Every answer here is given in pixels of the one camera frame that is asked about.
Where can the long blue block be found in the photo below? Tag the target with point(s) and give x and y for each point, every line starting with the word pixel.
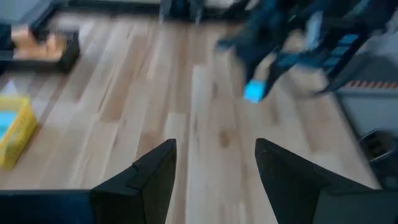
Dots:
pixel 6 123

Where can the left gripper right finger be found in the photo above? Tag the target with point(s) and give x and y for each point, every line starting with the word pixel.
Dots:
pixel 289 186

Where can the black plastic basket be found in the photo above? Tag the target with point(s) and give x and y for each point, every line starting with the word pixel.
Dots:
pixel 71 53

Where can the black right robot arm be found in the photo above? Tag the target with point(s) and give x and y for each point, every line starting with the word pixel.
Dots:
pixel 339 21

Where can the yellow plastic basket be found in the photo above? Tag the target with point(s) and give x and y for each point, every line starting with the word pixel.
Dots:
pixel 21 133

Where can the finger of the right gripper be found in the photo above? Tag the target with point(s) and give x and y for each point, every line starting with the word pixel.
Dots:
pixel 252 70
pixel 276 71

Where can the orange rectangular block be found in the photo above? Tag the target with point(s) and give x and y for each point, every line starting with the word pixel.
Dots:
pixel 54 49
pixel 26 43

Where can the black aluminium table frame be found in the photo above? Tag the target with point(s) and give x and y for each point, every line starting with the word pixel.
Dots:
pixel 93 7

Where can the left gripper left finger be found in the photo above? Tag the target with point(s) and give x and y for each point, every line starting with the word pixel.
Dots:
pixel 140 193

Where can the dark round stool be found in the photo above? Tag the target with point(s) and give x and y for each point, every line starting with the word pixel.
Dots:
pixel 377 146

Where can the striped hazard tape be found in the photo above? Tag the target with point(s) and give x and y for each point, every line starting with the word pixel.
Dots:
pixel 373 84

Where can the blue cube block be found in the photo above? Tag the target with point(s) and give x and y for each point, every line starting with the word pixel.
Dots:
pixel 255 91

